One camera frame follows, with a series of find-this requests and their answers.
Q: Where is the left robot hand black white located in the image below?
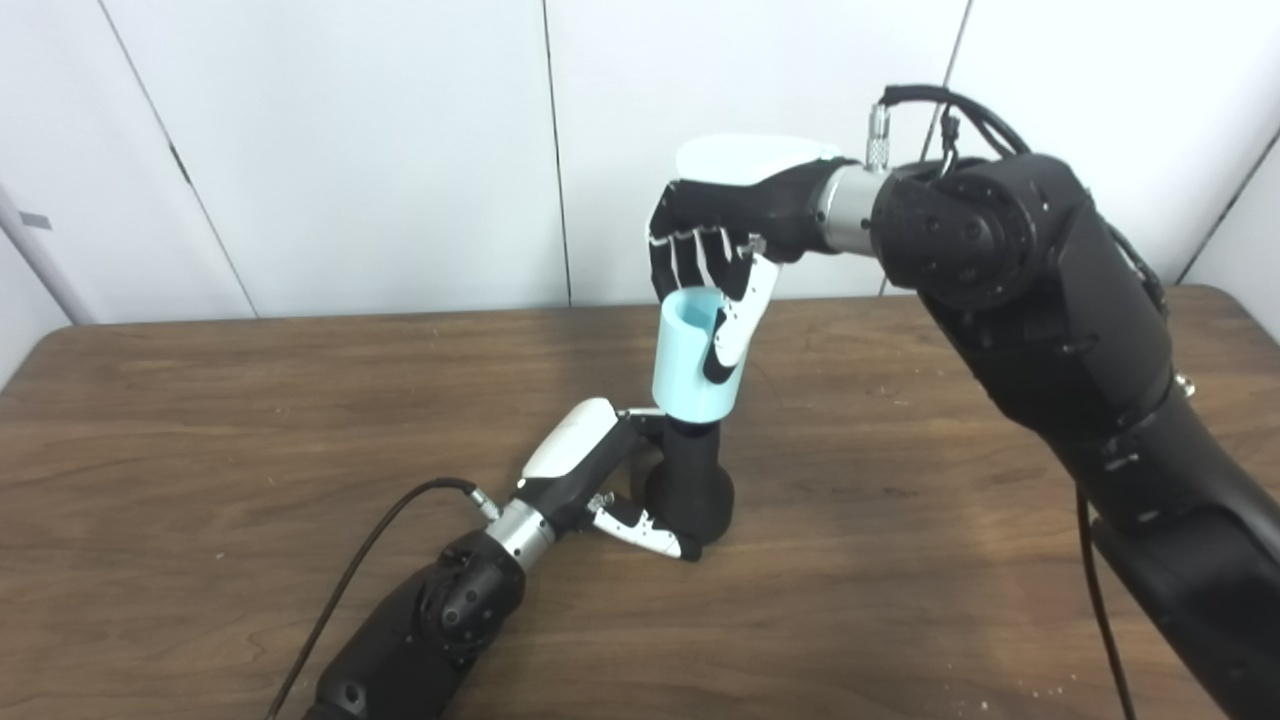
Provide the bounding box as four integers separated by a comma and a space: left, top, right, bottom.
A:
513, 397, 701, 562

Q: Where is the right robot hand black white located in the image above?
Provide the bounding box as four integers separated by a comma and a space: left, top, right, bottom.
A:
647, 133, 846, 386

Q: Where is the black funnel-shaped nozzle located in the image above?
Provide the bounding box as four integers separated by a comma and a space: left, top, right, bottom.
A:
645, 418, 736, 546

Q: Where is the light-blue hose piece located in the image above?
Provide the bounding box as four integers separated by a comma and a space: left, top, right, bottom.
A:
652, 288, 743, 423

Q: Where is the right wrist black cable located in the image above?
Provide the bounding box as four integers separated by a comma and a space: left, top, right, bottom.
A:
865, 85, 1171, 720

